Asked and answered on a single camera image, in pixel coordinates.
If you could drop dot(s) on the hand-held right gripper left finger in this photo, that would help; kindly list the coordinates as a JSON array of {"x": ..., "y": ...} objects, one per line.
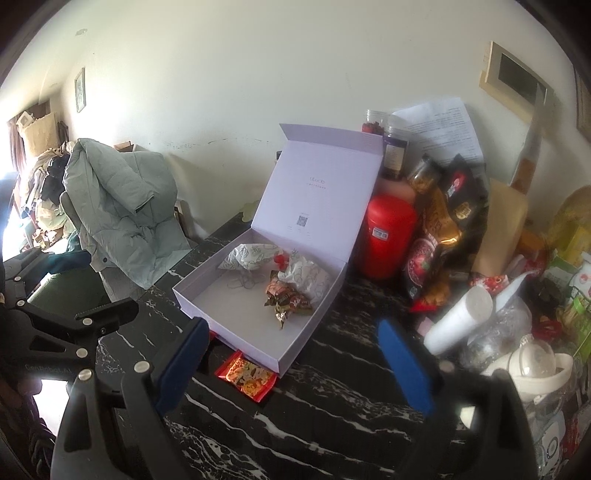
[{"x": 184, "y": 364}]

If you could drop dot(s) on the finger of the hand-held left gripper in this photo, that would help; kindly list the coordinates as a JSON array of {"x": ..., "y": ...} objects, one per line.
[
  {"x": 69, "y": 262},
  {"x": 115, "y": 314}
]

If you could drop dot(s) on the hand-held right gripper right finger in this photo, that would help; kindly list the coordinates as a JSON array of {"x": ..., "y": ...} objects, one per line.
[{"x": 406, "y": 364}]

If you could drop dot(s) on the gold and red snack packet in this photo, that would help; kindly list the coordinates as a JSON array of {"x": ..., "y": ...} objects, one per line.
[{"x": 291, "y": 304}]

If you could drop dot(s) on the white printed bread packet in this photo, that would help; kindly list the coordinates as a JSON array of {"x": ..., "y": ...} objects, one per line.
[
  {"x": 307, "y": 277},
  {"x": 249, "y": 258}
]

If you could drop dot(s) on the red ribbon bow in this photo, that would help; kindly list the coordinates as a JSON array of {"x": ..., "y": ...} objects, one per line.
[{"x": 280, "y": 261}]

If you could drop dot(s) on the white lidded gift box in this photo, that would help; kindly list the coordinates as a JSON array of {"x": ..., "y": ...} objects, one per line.
[{"x": 314, "y": 194}]

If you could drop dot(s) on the stack of white cups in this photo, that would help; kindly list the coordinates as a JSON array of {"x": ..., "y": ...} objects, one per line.
[{"x": 457, "y": 321}]

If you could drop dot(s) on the pile of clothes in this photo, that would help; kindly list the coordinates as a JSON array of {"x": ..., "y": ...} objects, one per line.
[{"x": 44, "y": 198}]

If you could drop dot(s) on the orange-red snack bag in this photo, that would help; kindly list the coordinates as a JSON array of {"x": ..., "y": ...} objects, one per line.
[{"x": 431, "y": 300}]

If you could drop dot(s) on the grey-green puffer jacket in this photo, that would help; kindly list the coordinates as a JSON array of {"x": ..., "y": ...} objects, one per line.
[{"x": 120, "y": 207}]

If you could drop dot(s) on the clear plastic bag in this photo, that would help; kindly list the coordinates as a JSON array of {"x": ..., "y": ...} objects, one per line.
[{"x": 503, "y": 332}]

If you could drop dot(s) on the white plastic pitcher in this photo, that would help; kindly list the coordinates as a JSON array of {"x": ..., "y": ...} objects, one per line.
[{"x": 531, "y": 369}]

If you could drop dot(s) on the red plastic canister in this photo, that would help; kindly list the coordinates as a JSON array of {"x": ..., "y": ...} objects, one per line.
[{"x": 390, "y": 235}]

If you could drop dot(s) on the cardboard box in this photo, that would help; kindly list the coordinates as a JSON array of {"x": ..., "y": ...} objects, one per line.
[{"x": 39, "y": 134}]

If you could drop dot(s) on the white tube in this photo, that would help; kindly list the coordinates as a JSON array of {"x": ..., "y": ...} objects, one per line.
[{"x": 517, "y": 288}]

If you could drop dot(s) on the brown paper bag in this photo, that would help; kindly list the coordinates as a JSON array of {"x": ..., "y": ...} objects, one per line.
[{"x": 501, "y": 226}]

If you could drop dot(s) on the black and gold snack bag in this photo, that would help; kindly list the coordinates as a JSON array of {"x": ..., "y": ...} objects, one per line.
[{"x": 455, "y": 203}]

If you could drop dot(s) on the green printed box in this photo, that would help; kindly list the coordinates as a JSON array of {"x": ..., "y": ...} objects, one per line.
[{"x": 570, "y": 279}]

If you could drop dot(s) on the glass snack jar black lid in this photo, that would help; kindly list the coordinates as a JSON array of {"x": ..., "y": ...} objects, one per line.
[{"x": 425, "y": 174}]

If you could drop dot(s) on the dark jar white lid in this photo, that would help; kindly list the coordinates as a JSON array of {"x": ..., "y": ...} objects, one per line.
[{"x": 395, "y": 152}]

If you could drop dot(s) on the yellow bag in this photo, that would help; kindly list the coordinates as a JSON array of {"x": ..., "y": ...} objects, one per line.
[{"x": 572, "y": 217}]

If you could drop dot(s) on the printed paper sheets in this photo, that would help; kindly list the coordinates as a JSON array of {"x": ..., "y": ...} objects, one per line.
[{"x": 443, "y": 129}]

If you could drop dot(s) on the tall pale carton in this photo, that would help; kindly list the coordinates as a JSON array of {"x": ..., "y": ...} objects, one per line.
[{"x": 531, "y": 147}]

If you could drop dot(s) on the small framed wall picture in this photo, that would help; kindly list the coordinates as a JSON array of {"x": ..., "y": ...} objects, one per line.
[{"x": 80, "y": 90}]

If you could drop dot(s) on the light wooden picture frame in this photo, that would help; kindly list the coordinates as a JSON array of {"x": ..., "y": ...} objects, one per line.
[{"x": 512, "y": 78}]

